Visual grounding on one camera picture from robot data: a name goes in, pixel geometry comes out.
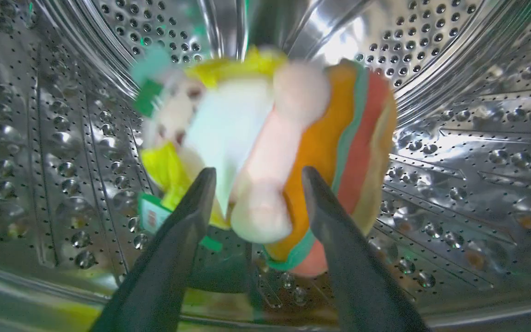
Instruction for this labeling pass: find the colourful plush toy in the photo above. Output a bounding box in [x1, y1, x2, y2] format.
[130, 45, 398, 278]

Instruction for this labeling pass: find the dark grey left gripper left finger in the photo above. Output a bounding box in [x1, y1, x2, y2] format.
[89, 167, 217, 332]

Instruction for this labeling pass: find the stainless steel washing machine drum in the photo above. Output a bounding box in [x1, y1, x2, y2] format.
[0, 0, 531, 332]

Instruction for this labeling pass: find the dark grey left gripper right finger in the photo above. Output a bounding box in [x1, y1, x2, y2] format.
[301, 166, 432, 332]

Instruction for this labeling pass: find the green white toy hang tag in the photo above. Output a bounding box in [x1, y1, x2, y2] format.
[137, 193, 173, 236]

